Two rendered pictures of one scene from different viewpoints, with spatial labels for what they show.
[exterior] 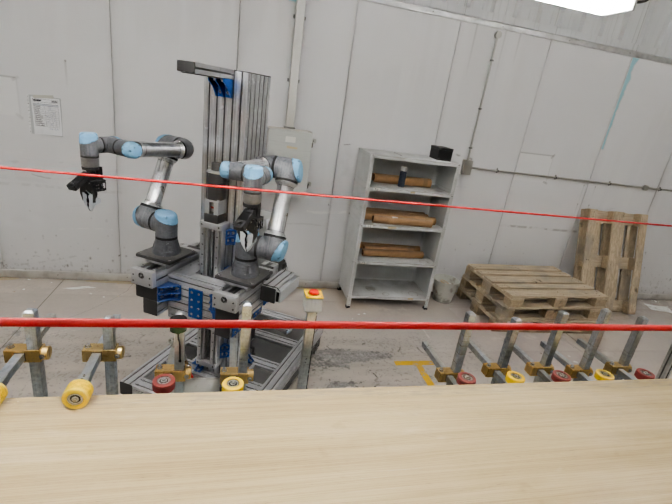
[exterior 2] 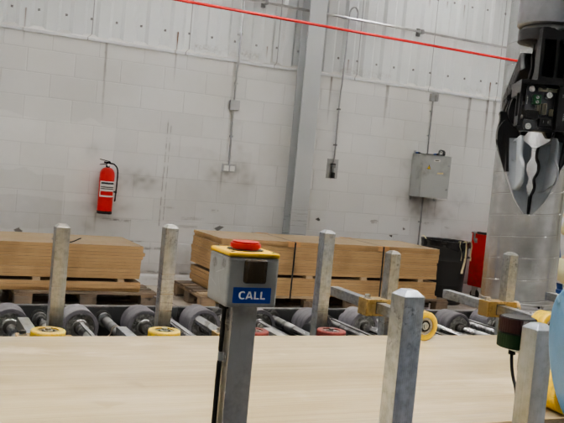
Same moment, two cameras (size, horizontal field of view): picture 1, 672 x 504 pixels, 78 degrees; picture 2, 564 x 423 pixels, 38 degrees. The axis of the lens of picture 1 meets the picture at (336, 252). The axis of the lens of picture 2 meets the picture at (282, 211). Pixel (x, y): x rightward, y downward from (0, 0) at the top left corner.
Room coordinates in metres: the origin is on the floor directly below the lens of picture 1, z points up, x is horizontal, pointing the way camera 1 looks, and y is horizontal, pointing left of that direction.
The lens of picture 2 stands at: (2.58, -0.08, 1.33)
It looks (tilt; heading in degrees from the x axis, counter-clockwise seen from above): 3 degrees down; 170
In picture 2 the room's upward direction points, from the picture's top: 5 degrees clockwise
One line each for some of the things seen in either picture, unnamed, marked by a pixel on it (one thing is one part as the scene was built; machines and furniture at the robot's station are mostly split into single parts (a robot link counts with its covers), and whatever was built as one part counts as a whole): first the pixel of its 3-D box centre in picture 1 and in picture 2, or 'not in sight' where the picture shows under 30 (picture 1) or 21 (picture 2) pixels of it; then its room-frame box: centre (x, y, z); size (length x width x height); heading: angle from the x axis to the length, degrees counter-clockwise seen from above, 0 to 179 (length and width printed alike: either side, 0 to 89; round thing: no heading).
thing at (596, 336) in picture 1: (590, 350); not in sight; (1.92, -1.37, 0.94); 0.03 x 0.03 x 0.48; 15
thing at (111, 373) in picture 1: (111, 370); not in sight; (1.33, 0.80, 0.86); 0.03 x 0.03 x 0.48; 15
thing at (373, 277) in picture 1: (394, 231); not in sight; (4.14, -0.56, 0.78); 0.90 x 0.45 x 1.55; 105
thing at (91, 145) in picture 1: (89, 144); not in sight; (1.91, 1.19, 1.62); 0.09 x 0.08 x 0.11; 158
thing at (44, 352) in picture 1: (28, 352); not in sight; (1.26, 1.06, 0.95); 0.13 x 0.06 x 0.05; 105
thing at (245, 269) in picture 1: (245, 264); not in sight; (2.03, 0.46, 1.09); 0.15 x 0.15 x 0.10
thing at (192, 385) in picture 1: (187, 387); not in sight; (1.43, 0.53, 0.75); 0.26 x 0.01 x 0.10; 105
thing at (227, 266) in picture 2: (312, 301); (242, 278); (1.53, 0.06, 1.18); 0.07 x 0.07 x 0.08; 15
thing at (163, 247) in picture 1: (166, 243); not in sight; (2.16, 0.94, 1.09); 0.15 x 0.15 x 0.10
